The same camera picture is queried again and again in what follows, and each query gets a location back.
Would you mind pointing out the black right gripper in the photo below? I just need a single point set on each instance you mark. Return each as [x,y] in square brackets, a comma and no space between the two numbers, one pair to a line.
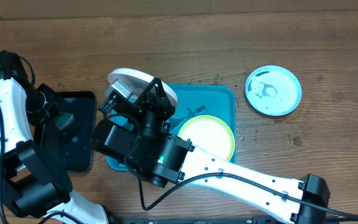
[161,101]

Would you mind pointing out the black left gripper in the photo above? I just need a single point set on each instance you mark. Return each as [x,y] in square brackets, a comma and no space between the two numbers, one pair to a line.
[40,117]

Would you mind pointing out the white round plate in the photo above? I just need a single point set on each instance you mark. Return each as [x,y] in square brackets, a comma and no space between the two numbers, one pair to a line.
[134,79]

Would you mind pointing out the green orange sponge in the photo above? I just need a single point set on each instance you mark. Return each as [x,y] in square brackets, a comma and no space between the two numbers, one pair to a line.
[64,120]

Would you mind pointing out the light blue round plate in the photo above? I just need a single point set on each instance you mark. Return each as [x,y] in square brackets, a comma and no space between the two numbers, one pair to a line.
[273,90]

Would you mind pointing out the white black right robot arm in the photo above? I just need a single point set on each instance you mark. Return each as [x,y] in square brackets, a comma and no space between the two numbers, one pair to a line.
[165,159]

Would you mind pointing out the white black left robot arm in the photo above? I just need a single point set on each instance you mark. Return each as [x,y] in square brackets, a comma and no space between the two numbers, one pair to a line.
[32,182]

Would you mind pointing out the black water tray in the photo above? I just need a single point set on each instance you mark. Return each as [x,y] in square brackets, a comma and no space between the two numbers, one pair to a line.
[71,146]

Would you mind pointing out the blue plastic tray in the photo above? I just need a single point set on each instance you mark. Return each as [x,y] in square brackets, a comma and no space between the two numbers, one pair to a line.
[197,100]

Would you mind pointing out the yellow green round plate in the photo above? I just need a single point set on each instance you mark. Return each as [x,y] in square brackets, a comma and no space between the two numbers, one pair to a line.
[210,133]

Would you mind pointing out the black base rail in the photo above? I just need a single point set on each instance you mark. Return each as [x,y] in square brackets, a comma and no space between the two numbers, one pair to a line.
[260,219]

